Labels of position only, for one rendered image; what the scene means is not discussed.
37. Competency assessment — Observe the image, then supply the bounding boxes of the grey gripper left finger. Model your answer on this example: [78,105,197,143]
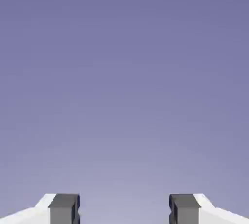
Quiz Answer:
[0,193,81,224]

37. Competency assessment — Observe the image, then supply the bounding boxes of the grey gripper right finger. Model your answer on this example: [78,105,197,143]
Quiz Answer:
[168,193,249,224]

